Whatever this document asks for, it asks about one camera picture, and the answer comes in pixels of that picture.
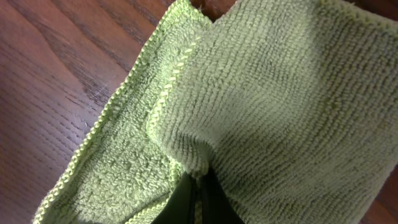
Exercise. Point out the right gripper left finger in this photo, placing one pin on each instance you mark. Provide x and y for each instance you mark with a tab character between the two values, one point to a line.
180	209

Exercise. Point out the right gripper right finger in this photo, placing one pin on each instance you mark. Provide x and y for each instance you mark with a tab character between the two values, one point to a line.
216	208

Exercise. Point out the green microfiber cloth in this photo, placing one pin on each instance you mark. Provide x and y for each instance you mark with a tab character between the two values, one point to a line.
293	105

